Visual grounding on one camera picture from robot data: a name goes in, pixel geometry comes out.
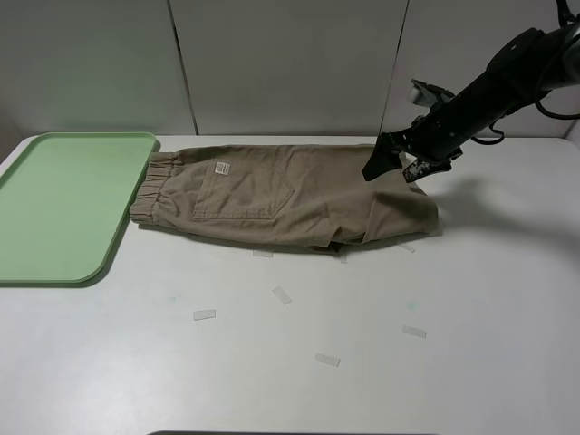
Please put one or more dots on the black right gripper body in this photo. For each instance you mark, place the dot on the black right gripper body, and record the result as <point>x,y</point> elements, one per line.
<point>442,131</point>

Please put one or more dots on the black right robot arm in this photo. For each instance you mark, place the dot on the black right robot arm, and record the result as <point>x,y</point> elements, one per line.
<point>521,74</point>

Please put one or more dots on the khaki shorts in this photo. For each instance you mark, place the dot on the khaki shorts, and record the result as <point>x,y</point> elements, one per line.
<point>286,195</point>

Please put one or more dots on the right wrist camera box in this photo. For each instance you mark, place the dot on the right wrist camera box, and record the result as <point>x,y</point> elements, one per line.
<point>428,95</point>

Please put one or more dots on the light green plastic tray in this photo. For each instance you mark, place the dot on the light green plastic tray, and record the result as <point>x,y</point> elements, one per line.
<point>63,201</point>

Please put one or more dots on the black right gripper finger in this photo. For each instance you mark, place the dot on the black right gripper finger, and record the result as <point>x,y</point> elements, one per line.
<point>420,168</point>
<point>385,155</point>

